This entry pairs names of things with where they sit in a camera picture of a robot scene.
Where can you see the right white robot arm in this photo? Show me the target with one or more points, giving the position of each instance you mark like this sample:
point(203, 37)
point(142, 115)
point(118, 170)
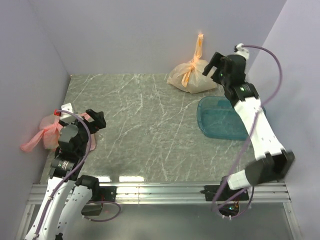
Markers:
point(272, 160)

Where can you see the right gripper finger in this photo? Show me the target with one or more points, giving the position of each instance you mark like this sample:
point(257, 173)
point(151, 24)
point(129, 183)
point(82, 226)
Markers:
point(215, 66)
point(226, 65)

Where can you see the orange plastic bag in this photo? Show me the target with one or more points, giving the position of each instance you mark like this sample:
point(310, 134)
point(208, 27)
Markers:
point(188, 77)

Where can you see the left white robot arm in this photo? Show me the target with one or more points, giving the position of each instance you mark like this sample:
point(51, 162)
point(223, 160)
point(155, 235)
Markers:
point(67, 192)

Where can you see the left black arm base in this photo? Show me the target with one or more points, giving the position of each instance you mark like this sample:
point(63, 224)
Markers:
point(105, 193)

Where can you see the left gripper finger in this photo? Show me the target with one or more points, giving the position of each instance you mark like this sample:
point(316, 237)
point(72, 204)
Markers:
point(90, 115)
point(100, 120)

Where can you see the pink plastic bag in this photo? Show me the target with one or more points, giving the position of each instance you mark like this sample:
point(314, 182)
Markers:
point(49, 132)

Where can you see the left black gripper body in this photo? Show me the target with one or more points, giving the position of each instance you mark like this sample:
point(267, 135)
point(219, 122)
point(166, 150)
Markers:
point(92, 123)

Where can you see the aluminium mounting rail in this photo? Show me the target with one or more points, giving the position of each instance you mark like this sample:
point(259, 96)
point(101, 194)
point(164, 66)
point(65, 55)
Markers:
point(161, 193)

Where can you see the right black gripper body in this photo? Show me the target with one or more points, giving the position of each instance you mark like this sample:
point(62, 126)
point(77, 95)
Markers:
point(220, 66)

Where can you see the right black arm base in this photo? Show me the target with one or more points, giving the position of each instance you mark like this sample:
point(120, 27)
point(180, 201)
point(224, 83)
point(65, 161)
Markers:
point(228, 202)

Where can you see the teal plastic tray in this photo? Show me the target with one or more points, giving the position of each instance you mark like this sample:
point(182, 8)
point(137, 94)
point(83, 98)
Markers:
point(217, 119)

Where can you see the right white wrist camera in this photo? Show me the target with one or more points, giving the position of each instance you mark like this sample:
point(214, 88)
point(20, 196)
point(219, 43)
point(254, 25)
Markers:
point(240, 50)

